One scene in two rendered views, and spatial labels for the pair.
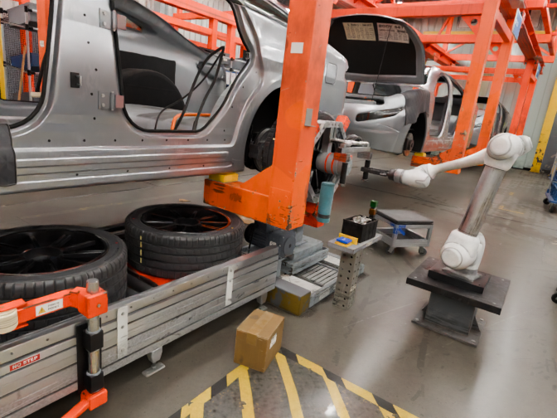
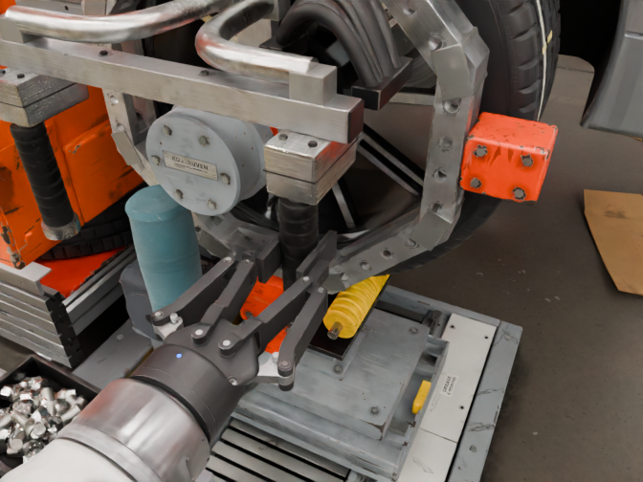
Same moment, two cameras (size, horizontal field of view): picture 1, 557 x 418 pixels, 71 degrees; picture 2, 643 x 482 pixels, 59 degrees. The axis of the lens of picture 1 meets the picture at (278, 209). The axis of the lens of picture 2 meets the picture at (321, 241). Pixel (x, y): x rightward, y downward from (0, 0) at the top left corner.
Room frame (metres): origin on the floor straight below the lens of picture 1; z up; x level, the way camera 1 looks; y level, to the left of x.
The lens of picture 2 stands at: (2.60, -0.99, 1.18)
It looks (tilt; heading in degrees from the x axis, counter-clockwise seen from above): 38 degrees down; 81
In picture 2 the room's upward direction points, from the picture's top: straight up
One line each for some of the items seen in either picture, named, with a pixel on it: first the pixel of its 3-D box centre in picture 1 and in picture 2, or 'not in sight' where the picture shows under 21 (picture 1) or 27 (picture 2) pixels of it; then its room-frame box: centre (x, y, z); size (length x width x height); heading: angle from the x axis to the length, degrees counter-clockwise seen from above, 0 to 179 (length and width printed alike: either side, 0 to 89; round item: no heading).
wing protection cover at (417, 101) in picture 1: (412, 105); not in sight; (5.41, -1.61, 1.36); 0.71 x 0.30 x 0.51; 145
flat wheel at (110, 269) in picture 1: (43, 274); not in sight; (1.49, 0.96, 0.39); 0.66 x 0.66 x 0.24
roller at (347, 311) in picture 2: not in sight; (367, 279); (2.79, -0.26, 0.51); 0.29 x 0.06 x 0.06; 55
